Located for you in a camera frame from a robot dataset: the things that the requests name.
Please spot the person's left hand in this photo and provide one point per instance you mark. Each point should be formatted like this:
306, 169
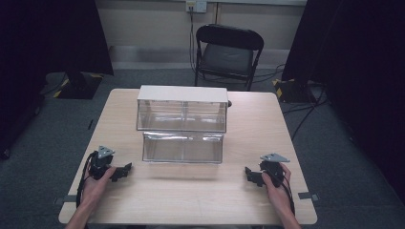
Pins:
94, 187

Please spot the black stand base striped tape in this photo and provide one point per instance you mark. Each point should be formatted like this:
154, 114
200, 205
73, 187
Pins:
293, 90
79, 86

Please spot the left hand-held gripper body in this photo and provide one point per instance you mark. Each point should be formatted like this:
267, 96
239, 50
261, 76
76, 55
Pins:
99, 163

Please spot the white wall outlet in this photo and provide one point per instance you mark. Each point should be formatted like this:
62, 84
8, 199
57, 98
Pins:
196, 6

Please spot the small black round object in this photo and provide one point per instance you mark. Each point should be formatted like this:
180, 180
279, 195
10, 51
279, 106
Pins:
229, 103

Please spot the person's right hand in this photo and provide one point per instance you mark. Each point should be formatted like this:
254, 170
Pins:
277, 195

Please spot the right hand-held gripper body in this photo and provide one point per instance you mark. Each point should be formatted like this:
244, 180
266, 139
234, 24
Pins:
273, 170

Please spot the clear two-tier display case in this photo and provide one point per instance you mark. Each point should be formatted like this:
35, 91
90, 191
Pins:
183, 122

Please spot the black curtain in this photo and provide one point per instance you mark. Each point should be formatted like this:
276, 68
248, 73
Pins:
47, 47
359, 79

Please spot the grey tape strip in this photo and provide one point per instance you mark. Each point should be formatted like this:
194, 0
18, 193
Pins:
308, 196
65, 199

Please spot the black folding chair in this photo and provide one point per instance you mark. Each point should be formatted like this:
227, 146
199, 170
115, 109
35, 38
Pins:
227, 55

